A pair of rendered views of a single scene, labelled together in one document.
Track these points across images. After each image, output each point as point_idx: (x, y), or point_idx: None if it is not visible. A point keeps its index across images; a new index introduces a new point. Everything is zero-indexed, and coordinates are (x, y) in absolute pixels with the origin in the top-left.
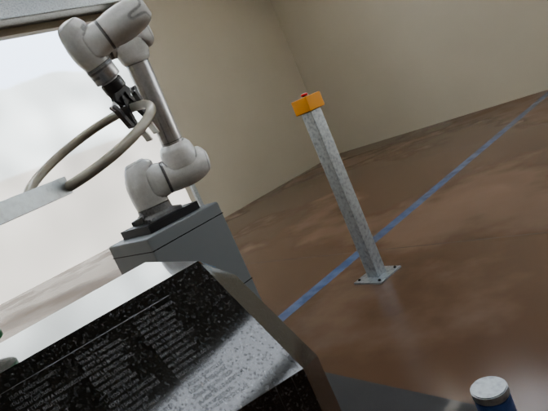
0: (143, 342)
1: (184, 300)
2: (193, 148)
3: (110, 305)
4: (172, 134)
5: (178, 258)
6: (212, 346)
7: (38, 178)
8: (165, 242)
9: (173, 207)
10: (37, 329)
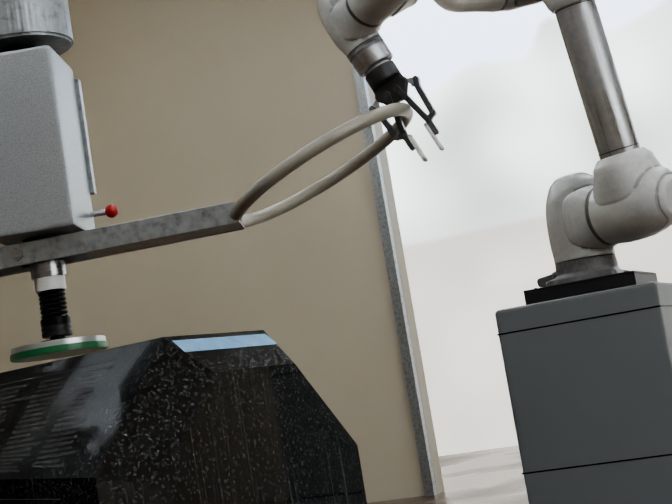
0: (70, 391)
1: (118, 370)
2: (638, 172)
3: None
4: (606, 139)
5: (538, 361)
6: (86, 420)
7: (311, 190)
8: (523, 326)
9: (597, 271)
10: None
